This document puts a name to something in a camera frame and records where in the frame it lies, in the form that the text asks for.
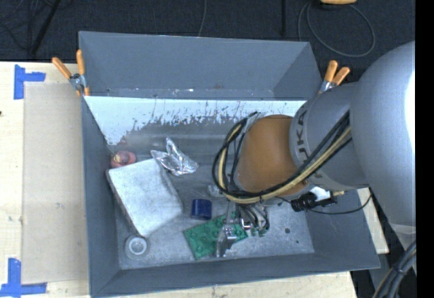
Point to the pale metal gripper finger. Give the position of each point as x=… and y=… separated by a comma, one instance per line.
x=223, y=246
x=230, y=231

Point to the green flat board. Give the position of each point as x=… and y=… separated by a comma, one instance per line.
x=203, y=237

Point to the blue small cup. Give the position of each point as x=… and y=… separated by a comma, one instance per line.
x=201, y=209

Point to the clear round plastic lid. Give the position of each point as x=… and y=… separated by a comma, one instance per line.
x=136, y=246

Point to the crumpled clear plastic wrapper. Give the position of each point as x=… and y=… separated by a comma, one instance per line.
x=174, y=159

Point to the white sponge block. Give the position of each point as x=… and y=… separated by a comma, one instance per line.
x=146, y=196

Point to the red toy fruit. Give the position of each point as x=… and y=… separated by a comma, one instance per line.
x=122, y=158

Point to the grey metal bin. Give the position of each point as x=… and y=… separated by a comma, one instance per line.
x=190, y=66

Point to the pale brown flat board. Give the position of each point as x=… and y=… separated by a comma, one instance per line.
x=51, y=181

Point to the black cylinder on white bracket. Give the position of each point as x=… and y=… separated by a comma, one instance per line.
x=305, y=201

